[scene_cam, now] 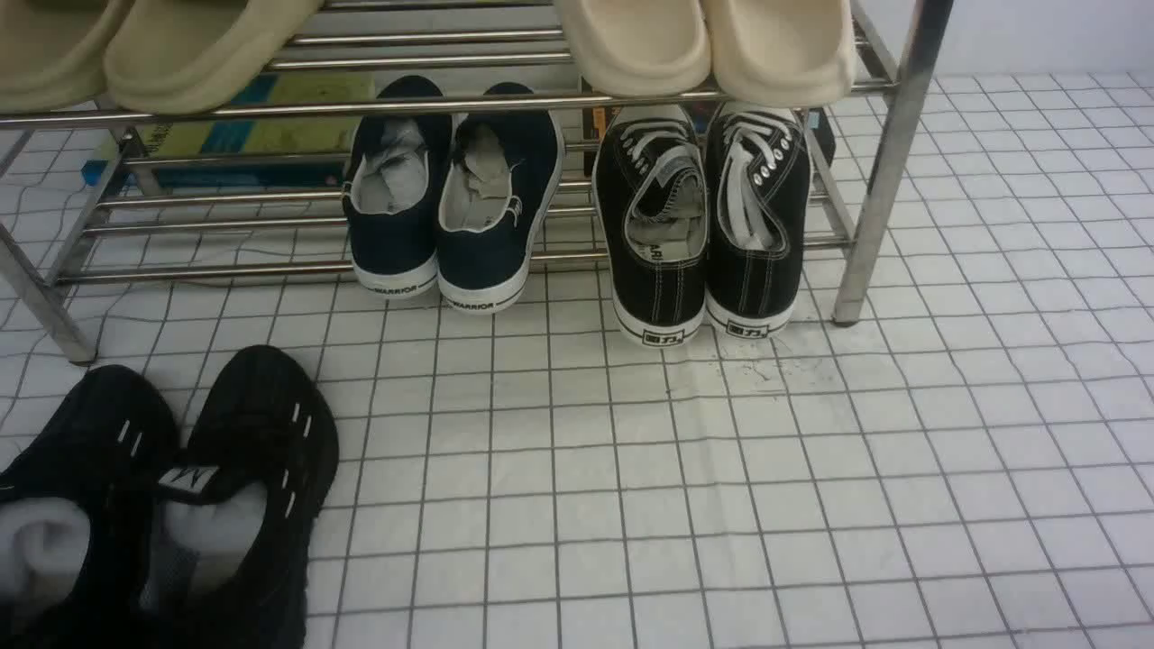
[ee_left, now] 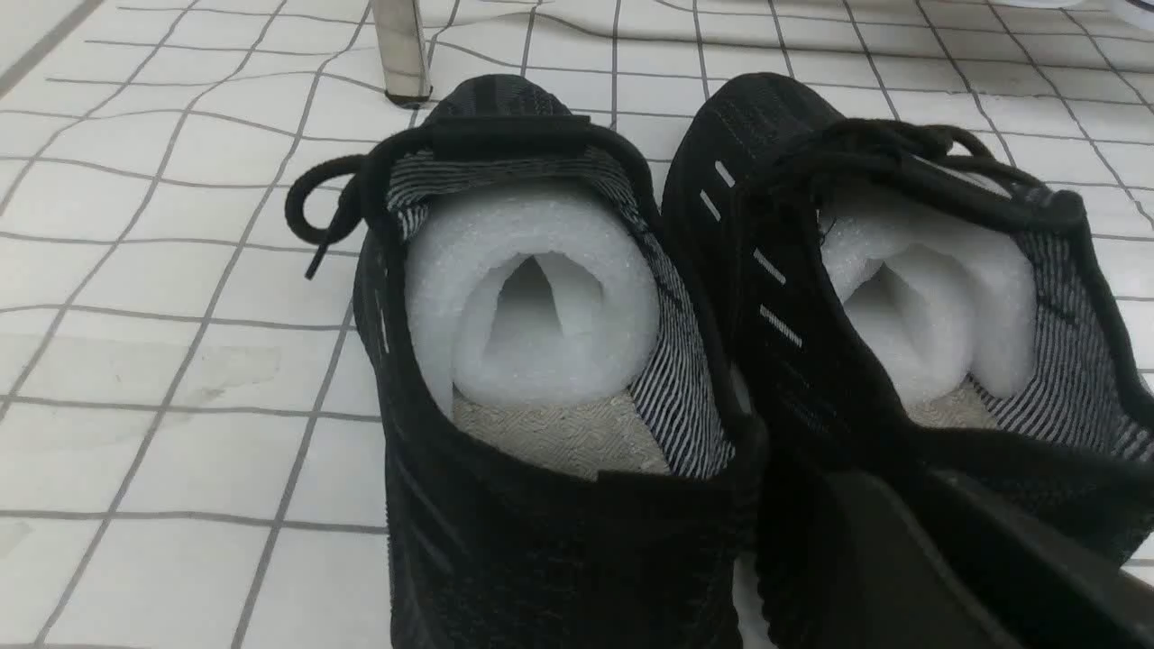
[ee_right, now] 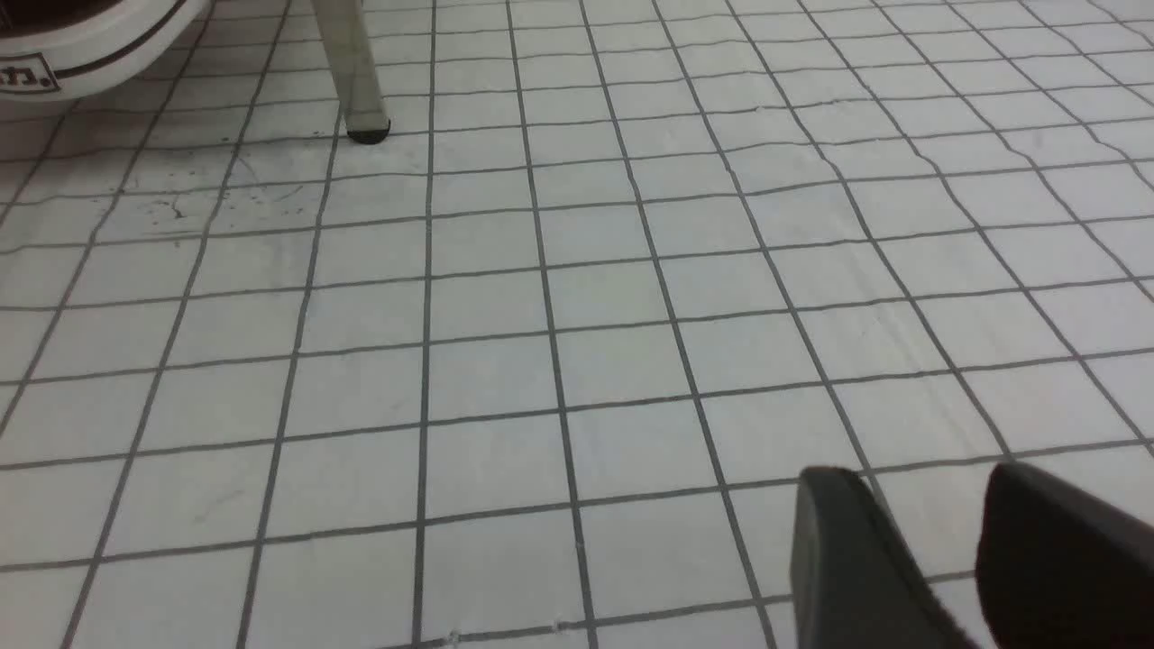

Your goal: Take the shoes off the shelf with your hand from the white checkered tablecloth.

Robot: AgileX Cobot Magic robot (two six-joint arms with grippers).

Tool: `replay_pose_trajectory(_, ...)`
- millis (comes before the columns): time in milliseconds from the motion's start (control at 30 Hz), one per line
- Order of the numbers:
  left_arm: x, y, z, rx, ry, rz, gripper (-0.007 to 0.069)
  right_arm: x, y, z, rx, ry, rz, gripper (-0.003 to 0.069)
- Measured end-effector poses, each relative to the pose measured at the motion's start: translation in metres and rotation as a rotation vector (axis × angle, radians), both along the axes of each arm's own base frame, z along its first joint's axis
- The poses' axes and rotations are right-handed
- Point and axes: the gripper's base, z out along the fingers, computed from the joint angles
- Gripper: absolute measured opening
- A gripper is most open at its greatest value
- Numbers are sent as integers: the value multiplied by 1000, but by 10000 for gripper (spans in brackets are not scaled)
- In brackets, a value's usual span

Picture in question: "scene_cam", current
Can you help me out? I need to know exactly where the black canvas sneaker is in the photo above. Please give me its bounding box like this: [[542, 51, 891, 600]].
[[591, 105, 709, 349], [703, 100, 814, 340]]

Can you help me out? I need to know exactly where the navy slip-on shoe right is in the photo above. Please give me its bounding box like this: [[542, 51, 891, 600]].
[[436, 109, 565, 314]]

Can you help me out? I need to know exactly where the navy slip-on shoe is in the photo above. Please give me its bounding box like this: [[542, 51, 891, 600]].
[[340, 114, 454, 299], [436, 109, 565, 314]]

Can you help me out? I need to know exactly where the silver metal shoe rack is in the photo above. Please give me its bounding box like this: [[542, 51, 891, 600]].
[[3, 1, 953, 367]]

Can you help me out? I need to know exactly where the navy slip-on shoe left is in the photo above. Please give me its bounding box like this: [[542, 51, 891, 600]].
[[340, 114, 454, 299]]

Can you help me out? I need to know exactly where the cream slipper left of pair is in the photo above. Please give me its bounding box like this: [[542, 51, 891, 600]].
[[553, 1, 710, 97]]

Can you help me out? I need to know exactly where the cream slipper of pair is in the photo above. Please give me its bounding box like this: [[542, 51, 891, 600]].
[[700, 1, 857, 109], [553, 1, 710, 97]]

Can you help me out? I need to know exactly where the cream slipper right of pair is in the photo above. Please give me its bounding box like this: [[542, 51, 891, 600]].
[[700, 1, 857, 109]]

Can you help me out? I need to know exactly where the yellow and blue book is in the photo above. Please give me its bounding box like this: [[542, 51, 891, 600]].
[[136, 70, 376, 188]]

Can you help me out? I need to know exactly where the black mesh sneaker right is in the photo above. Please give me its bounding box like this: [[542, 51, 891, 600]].
[[133, 345, 340, 648]]

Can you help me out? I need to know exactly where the black mesh sneaker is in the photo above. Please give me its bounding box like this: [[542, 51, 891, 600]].
[[1, 365, 179, 648], [133, 345, 340, 648]]

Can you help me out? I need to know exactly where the khaki slipper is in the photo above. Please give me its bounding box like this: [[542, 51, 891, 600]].
[[103, 1, 322, 115], [1, 1, 133, 114]]

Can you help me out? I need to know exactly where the black mesh sneaker left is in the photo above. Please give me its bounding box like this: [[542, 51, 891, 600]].
[[1, 365, 179, 648]]

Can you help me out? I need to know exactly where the khaki slipper far left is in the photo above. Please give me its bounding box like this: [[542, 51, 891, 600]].
[[1, 1, 133, 114]]

